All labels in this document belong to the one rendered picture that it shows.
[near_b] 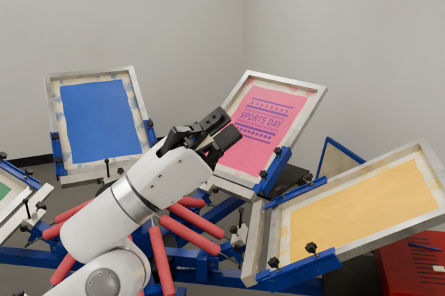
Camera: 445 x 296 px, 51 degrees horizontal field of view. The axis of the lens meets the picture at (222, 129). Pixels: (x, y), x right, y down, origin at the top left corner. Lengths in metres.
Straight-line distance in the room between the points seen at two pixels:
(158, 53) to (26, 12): 1.42
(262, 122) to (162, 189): 2.18
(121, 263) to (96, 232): 0.07
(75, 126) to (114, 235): 2.34
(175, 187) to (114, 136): 2.29
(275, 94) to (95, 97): 1.16
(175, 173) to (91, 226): 0.14
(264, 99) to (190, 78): 2.74
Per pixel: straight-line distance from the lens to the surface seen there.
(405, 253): 2.28
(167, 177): 0.68
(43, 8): 5.20
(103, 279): 0.66
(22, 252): 2.63
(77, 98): 3.17
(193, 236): 2.12
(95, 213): 0.71
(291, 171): 3.15
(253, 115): 2.90
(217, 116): 0.68
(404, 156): 2.29
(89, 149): 2.93
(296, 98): 2.91
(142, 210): 0.70
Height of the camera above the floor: 2.40
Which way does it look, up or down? 23 degrees down
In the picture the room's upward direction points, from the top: straight up
